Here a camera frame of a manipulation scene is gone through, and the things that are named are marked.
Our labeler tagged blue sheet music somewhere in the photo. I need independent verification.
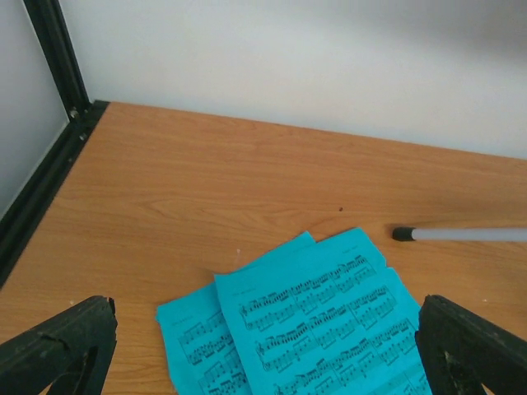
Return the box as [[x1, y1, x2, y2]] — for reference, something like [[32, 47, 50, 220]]
[[155, 230, 317, 395], [215, 228, 430, 394]]

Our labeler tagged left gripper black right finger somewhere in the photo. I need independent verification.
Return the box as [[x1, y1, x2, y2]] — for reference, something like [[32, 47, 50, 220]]
[[415, 295, 526, 394]]

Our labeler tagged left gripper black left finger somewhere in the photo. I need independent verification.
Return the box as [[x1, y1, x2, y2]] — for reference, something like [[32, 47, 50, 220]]
[[1, 295, 118, 394]]

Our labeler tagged black aluminium frame rail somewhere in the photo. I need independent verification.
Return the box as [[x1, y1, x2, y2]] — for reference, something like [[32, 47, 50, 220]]
[[1, 1, 109, 283]]

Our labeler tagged white tripod music stand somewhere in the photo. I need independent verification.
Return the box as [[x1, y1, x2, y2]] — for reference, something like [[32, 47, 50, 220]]
[[392, 226, 526, 243]]

